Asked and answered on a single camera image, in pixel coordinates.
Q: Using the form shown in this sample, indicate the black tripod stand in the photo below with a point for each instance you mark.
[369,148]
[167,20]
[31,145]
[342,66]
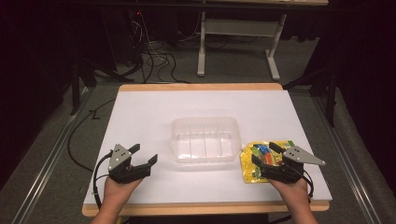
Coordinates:
[330,90]
[77,81]

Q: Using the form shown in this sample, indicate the person's right hand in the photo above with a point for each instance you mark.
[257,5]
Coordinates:
[294,193]

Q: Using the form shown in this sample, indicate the clear plastic container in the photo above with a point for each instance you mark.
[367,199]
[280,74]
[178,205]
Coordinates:
[205,140]

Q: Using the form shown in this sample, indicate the person's left hand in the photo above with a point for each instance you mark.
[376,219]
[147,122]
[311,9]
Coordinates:
[116,193]

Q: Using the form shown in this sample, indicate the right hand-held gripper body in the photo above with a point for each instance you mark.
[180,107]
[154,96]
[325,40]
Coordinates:
[295,157]

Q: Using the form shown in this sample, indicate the yellow snack packet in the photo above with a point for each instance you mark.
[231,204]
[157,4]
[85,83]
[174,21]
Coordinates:
[249,165]

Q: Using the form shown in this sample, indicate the white table mat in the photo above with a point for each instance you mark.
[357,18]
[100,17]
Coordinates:
[199,102]

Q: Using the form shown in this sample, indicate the metal floor rail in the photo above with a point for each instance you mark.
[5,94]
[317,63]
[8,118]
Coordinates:
[348,161]
[53,155]

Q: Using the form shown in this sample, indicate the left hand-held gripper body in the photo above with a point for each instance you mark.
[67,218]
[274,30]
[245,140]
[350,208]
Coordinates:
[119,157]

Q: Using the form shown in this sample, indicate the white metal table frame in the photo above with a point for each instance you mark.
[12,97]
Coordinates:
[239,28]

